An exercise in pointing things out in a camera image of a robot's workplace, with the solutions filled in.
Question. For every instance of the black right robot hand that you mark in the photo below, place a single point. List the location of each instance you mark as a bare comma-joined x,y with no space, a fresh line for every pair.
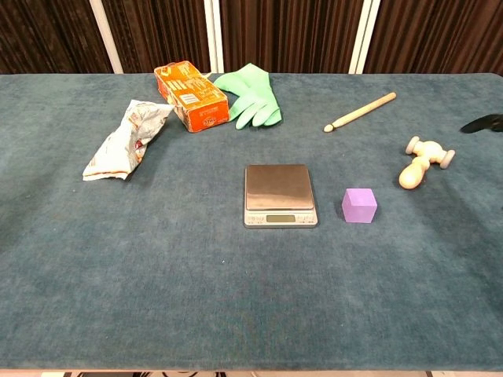
485,124

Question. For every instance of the small purple cube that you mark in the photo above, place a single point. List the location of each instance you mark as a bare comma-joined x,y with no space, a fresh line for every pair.
358,207

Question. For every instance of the silver digital kitchen scale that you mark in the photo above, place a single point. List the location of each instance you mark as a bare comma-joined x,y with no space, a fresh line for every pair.
279,192

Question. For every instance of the wooden toy mallet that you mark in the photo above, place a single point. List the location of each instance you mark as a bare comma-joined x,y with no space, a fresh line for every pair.
424,157

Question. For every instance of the wooden stick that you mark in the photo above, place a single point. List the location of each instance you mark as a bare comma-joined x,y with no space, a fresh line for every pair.
359,112

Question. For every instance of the green rubber glove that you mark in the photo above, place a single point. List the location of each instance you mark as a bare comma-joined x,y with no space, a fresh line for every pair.
251,98

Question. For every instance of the orange snack box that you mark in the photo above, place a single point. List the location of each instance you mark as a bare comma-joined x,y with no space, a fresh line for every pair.
192,96

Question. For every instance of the crumpled white snack bag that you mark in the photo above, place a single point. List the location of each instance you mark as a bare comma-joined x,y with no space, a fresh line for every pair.
125,141

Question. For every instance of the teal table cloth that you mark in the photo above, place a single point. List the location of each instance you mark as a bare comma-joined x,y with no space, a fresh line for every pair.
157,275

